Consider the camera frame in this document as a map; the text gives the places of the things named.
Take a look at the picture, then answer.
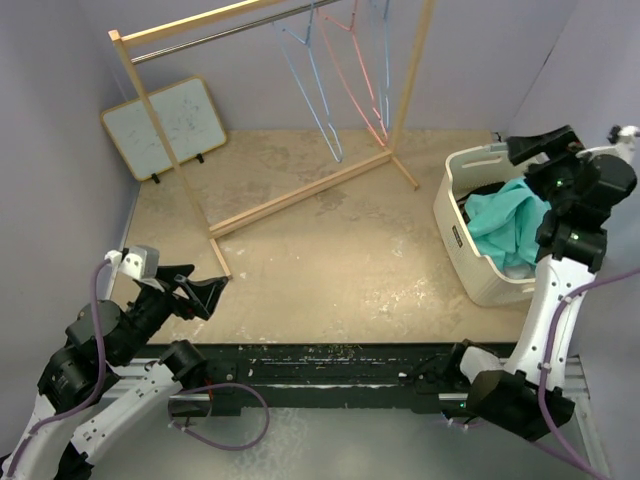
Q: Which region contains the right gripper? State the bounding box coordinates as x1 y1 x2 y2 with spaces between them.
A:
504 125 589 211

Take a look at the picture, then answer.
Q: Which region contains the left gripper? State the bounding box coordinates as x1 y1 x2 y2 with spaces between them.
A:
115 262 227 363

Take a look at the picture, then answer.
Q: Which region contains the black t shirt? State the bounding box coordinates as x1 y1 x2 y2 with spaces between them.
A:
459 180 506 224

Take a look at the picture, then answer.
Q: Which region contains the teal t shirt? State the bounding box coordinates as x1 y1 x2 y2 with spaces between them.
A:
464 177 550 272

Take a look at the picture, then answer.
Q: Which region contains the white t shirt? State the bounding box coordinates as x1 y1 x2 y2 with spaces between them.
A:
503 264 535 280

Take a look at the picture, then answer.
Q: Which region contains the blue hanger of teal shirt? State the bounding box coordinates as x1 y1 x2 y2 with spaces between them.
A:
272 1 344 163

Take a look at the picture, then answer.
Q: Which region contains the blue hanger of white shirt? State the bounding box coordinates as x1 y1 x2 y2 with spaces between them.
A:
368 0 391 134

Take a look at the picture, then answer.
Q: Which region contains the pink hanger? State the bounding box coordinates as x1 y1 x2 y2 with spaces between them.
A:
316 1 391 147

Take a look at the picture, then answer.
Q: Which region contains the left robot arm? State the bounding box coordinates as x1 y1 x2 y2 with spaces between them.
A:
1 264 229 479

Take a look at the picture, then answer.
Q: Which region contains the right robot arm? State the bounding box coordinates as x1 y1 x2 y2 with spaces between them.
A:
410 125 639 441

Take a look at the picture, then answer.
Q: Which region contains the cream laundry basket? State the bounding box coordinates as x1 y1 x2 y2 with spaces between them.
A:
433 143 550 307

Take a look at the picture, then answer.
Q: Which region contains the small whiteboard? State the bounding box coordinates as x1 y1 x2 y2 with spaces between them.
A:
100 74 229 183

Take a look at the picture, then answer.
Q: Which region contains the wooden clothes rack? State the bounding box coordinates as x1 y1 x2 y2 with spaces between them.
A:
109 1 436 278

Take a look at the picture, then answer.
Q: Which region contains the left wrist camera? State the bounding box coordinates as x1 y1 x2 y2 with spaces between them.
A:
104 245 164 292

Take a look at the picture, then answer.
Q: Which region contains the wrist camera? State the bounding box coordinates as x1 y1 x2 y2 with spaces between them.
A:
582 125 639 164
104 245 164 292

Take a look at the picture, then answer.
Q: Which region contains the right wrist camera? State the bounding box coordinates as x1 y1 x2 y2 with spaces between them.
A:
582 125 639 164

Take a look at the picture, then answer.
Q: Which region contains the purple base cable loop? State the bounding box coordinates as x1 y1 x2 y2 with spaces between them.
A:
167 382 271 451

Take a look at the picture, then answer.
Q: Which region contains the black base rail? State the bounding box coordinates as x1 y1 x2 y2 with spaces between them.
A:
170 343 468 417

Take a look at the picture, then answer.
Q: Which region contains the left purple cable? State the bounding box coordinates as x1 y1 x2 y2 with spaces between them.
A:
4 257 114 476

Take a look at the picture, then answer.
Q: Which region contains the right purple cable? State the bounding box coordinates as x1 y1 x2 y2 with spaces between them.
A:
537 267 640 480

